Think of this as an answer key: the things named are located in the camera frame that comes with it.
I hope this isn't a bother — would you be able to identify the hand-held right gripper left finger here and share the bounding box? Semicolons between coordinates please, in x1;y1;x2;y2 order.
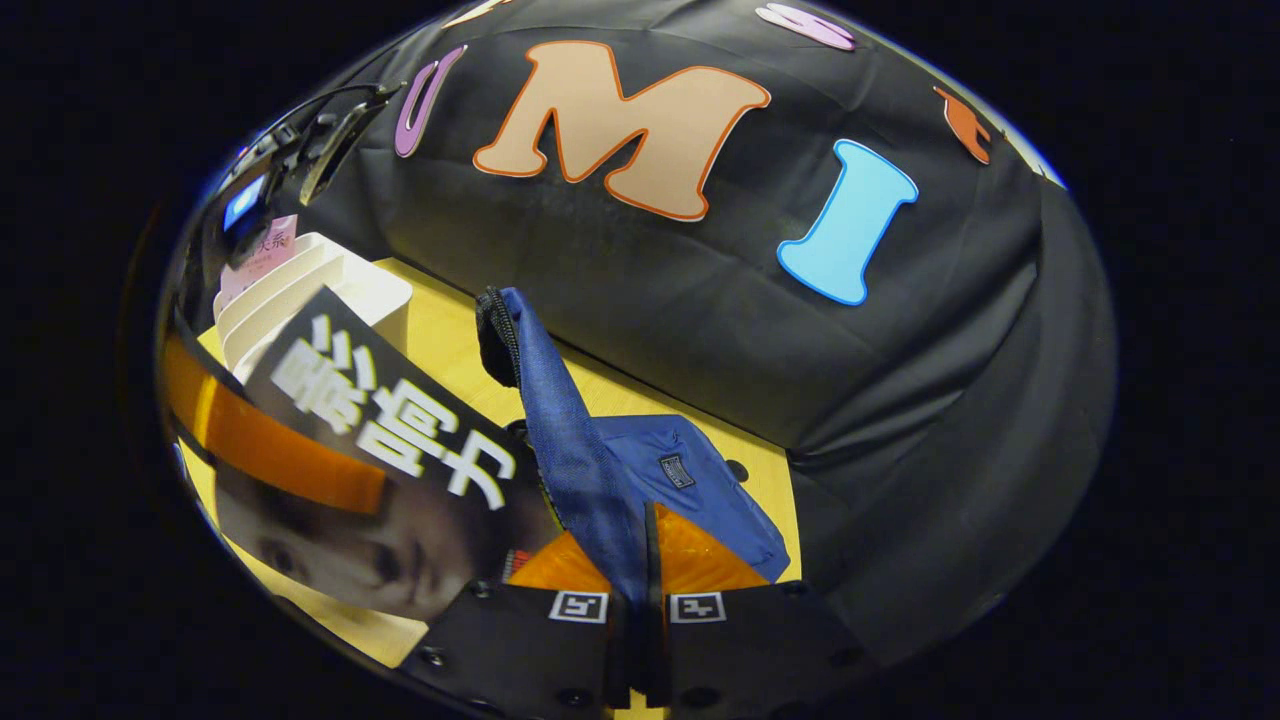
400;500;653;720

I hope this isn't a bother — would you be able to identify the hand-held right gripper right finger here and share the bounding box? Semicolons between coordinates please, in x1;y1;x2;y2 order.
645;500;876;720

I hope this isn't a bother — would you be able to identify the white bookshelf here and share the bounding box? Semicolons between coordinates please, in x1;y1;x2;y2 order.
213;232;413;386

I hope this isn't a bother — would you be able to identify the blue schoolbag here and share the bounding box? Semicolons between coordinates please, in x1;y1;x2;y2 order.
475;287;791;611

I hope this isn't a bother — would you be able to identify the pink book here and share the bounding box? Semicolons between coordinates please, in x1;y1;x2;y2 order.
218;215;299;301

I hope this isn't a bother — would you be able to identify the black backdrop cloth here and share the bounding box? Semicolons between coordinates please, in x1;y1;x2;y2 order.
165;0;1116;666

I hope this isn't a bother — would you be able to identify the black portrait cover book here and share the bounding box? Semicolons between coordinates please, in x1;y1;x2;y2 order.
215;287;561;623

